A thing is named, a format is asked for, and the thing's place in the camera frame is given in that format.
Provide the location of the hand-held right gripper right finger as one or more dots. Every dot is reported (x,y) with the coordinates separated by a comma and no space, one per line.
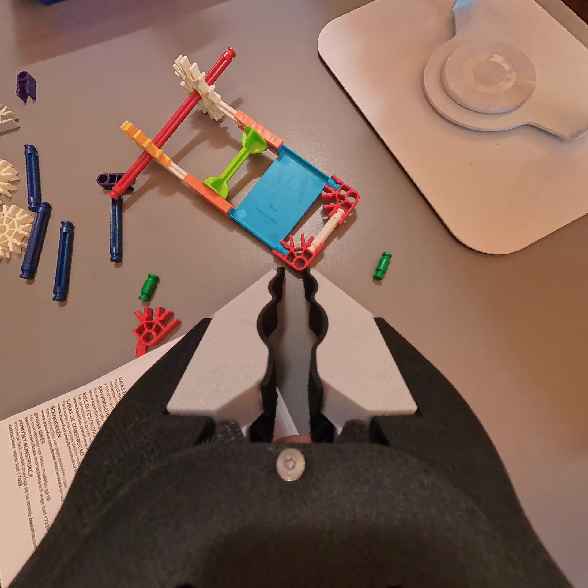
(363,363)

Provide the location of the white snowflake connector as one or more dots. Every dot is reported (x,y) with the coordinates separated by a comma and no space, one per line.
(13,229)
(7,179)

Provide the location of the short green toy rod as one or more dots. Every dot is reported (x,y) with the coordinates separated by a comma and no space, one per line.
(149,287)
(382,266)

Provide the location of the colourful toy construction model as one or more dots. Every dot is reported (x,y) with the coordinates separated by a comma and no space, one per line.
(280,202)

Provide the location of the blue toy rod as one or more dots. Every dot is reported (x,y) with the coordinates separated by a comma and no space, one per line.
(36,241)
(63,262)
(32,177)
(116,229)

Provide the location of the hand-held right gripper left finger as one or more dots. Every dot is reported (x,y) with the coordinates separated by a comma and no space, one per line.
(220,363)

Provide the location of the grey fan connector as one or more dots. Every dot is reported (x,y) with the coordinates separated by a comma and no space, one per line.
(7,121)

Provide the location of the instruction leaflet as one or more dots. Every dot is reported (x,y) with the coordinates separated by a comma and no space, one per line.
(46,441)

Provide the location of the red fan connector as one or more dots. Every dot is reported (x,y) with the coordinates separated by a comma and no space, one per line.
(149,330)

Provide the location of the purple clip connector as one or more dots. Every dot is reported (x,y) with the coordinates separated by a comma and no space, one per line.
(23,87)
(106,180)

